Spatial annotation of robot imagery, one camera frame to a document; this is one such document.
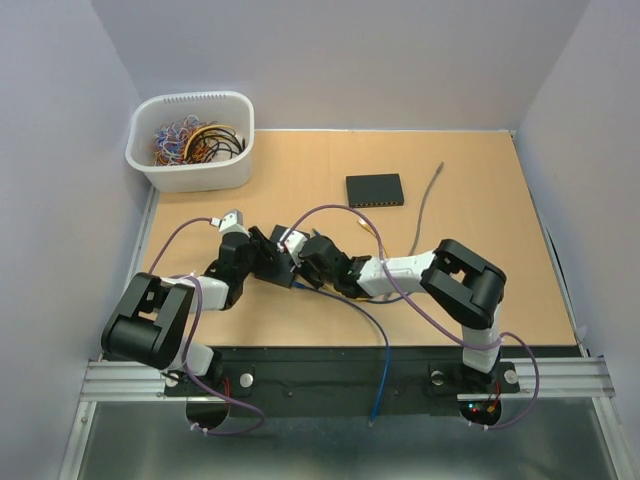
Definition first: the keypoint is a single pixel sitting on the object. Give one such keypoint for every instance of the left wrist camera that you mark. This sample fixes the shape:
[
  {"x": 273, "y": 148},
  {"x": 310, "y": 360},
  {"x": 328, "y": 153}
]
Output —
[{"x": 231, "y": 222}]

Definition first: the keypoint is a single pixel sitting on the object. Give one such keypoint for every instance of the aluminium frame rail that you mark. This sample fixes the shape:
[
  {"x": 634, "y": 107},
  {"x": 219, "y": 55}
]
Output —
[{"x": 562, "y": 424}]

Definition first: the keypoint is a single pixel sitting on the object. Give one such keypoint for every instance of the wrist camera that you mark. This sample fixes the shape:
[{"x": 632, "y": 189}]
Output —
[
  {"x": 291, "y": 242},
  {"x": 231, "y": 222}
]

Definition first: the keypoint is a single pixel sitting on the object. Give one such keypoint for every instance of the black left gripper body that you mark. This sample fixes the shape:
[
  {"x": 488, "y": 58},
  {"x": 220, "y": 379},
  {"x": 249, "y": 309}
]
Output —
[{"x": 256, "y": 262}]

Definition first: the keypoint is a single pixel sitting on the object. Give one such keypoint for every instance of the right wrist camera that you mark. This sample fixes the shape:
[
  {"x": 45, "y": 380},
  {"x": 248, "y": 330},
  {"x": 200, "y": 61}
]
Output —
[{"x": 291, "y": 242}]

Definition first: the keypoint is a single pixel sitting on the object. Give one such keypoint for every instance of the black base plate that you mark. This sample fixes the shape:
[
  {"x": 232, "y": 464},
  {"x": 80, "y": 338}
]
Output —
[{"x": 247, "y": 387}]

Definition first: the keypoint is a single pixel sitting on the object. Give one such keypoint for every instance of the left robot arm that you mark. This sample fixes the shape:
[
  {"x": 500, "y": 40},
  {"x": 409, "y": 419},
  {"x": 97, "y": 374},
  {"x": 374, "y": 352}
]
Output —
[{"x": 148, "y": 324}]

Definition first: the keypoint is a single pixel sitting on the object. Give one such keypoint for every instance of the white plastic bin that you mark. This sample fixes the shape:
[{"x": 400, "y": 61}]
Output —
[{"x": 193, "y": 141}]

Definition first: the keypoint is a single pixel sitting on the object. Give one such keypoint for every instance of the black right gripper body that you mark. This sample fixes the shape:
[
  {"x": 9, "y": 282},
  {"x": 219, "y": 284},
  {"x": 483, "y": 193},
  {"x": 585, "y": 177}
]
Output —
[{"x": 307, "y": 272}]

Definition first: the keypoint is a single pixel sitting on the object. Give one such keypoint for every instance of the black network switch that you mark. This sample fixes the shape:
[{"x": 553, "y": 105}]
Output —
[
  {"x": 279, "y": 270},
  {"x": 378, "y": 190}
]

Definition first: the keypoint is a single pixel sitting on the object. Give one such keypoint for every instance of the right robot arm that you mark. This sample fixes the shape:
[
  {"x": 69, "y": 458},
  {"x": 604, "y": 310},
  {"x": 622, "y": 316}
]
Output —
[{"x": 465, "y": 285}]

